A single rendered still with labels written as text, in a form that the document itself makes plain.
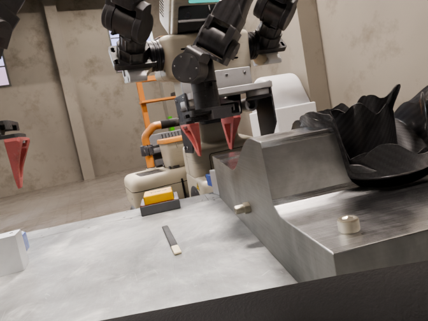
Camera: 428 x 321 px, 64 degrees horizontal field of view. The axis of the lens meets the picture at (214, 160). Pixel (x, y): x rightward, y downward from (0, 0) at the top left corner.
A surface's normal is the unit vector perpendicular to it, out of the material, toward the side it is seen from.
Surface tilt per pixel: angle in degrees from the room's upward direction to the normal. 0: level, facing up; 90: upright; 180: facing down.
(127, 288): 0
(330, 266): 90
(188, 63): 90
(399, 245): 90
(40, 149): 90
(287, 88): 72
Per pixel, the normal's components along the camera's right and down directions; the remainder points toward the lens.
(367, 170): -0.18, 0.66
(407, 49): -0.91, 0.22
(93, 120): 0.36, 0.04
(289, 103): 0.29, -0.27
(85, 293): -0.18, -0.98
